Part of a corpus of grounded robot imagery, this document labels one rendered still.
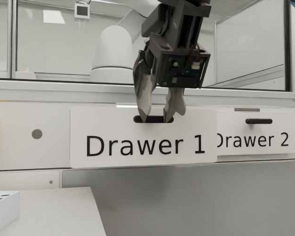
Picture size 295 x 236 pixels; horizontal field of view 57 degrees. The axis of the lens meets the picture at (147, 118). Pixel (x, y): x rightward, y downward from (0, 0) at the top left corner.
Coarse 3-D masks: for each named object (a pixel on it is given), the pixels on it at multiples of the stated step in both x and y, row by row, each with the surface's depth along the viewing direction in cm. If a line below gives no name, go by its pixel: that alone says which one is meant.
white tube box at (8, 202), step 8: (0, 192) 40; (8, 192) 40; (16, 192) 39; (0, 200) 35; (8, 200) 37; (16, 200) 39; (0, 208) 35; (8, 208) 37; (16, 208) 39; (0, 216) 35; (8, 216) 37; (16, 216) 39; (0, 224) 35
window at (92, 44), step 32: (0, 0) 60; (32, 0) 62; (64, 0) 63; (96, 0) 65; (128, 0) 68; (224, 0) 75; (256, 0) 78; (0, 32) 60; (32, 32) 61; (64, 32) 63; (96, 32) 65; (128, 32) 67; (224, 32) 75; (256, 32) 77; (0, 64) 59; (32, 64) 61; (64, 64) 63; (96, 64) 65; (128, 64) 67; (224, 64) 74; (256, 64) 77
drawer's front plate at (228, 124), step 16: (224, 112) 70; (224, 128) 70; (240, 128) 71; (256, 128) 72; (272, 128) 74; (288, 128) 75; (224, 144) 70; (256, 144) 72; (272, 144) 74; (288, 144) 75
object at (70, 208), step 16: (32, 192) 54; (48, 192) 54; (64, 192) 54; (80, 192) 54; (32, 208) 44; (48, 208) 44; (64, 208) 44; (80, 208) 44; (96, 208) 44; (16, 224) 37; (32, 224) 37; (48, 224) 37; (64, 224) 37; (80, 224) 37; (96, 224) 37
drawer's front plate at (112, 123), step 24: (72, 120) 48; (96, 120) 49; (120, 120) 51; (192, 120) 54; (216, 120) 56; (72, 144) 48; (96, 144) 49; (120, 144) 50; (168, 144) 53; (192, 144) 54; (216, 144) 56
